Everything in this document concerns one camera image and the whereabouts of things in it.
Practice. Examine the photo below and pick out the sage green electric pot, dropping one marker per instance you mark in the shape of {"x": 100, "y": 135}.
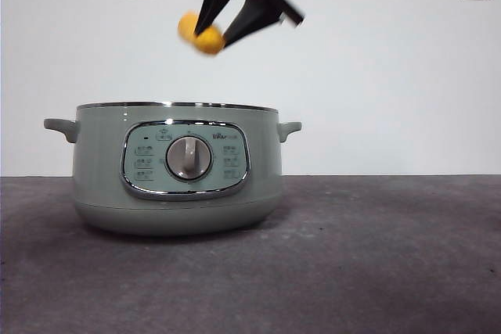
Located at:
{"x": 102, "y": 177}

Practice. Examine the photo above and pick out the yellow corn cob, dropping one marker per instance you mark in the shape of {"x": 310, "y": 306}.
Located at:
{"x": 207, "y": 42}

